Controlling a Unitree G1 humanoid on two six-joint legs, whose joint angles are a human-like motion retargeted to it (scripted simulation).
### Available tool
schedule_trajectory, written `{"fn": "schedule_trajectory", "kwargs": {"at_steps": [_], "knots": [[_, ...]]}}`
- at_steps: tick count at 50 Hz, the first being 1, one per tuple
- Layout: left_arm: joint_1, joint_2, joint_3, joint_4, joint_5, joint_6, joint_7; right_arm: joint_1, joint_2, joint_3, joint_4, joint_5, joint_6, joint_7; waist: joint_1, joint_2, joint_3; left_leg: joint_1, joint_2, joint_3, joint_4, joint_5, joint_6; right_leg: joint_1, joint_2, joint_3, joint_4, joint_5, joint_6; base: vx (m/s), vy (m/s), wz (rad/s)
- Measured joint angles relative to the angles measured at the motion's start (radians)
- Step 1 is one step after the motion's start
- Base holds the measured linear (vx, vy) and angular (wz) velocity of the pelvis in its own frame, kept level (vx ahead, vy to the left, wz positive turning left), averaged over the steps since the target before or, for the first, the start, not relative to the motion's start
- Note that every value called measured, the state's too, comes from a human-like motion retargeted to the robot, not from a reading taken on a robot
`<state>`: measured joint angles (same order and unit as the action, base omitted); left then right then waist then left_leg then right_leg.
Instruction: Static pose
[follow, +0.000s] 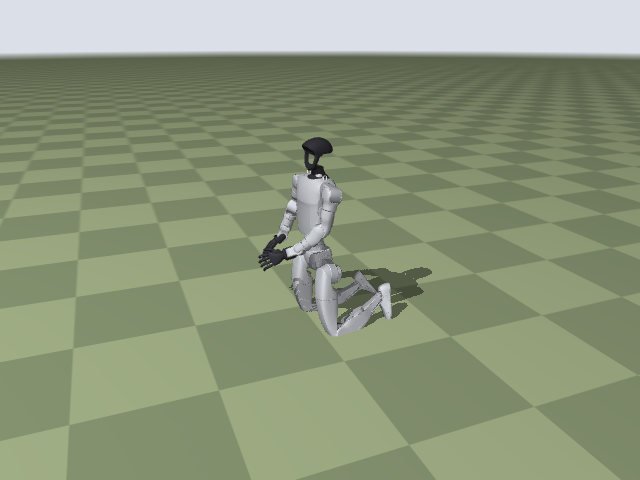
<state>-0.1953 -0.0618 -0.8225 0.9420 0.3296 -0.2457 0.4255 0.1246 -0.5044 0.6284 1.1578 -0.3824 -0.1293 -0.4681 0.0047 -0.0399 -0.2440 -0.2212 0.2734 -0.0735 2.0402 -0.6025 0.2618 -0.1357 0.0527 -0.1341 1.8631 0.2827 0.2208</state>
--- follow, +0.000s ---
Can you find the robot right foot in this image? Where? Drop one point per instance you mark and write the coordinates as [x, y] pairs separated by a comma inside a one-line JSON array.
[[360, 278]]

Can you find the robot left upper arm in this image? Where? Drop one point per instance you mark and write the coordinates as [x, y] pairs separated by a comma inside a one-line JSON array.
[[331, 196]]

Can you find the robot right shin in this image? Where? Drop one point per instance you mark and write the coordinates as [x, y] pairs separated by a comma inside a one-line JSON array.
[[347, 292]]

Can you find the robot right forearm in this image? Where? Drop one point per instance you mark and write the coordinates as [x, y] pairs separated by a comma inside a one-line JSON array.
[[286, 223]]

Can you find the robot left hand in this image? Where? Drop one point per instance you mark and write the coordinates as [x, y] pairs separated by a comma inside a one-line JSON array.
[[275, 257]]

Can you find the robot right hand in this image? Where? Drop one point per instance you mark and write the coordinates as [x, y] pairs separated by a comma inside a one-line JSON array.
[[274, 242]]

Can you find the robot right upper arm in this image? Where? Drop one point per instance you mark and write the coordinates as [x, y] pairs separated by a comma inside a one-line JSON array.
[[292, 206]]

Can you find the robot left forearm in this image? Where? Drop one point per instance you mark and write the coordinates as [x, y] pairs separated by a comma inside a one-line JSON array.
[[310, 240]]

